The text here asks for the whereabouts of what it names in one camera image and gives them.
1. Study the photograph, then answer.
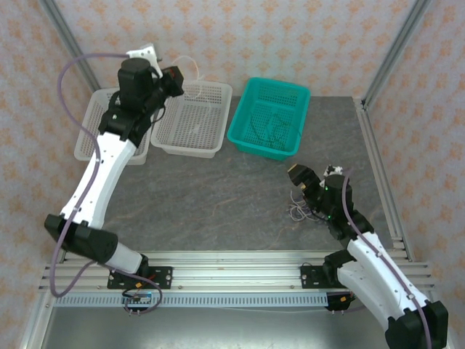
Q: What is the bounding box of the grey metal lower panel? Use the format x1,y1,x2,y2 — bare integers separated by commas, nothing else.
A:
39,305,392,349

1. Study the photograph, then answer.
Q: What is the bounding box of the white slotted cable duct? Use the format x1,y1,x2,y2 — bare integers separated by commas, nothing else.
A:
54,293,330,307

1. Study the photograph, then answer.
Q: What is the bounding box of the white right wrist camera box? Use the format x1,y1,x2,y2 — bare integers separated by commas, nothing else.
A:
324,164,346,179

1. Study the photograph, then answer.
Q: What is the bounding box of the teal plastic basket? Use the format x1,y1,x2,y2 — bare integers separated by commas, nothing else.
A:
226,76,312,163

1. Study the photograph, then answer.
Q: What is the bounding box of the aluminium table side rail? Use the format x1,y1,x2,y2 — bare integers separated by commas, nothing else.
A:
354,96,415,262

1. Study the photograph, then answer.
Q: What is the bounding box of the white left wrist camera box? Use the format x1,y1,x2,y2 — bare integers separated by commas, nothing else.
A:
126,42,163,78

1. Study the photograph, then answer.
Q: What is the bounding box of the white plastic basket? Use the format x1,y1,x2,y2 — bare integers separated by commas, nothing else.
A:
150,80,233,159
73,87,158,167

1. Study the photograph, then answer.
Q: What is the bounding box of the thin white cable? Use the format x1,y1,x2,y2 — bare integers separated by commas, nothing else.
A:
172,55,203,101

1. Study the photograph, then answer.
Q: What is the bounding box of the thin purple cable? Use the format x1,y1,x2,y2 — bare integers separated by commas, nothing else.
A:
288,191,320,222

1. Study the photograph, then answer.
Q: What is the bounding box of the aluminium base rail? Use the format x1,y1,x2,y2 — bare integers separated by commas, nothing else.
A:
38,250,437,292

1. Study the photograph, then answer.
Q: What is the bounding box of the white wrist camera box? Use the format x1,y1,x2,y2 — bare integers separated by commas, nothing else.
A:
126,42,163,78
324,164,346,179

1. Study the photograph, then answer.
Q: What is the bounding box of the aluminium frame post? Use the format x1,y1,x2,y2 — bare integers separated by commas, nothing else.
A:
38,0,102,92
361,0,432,110

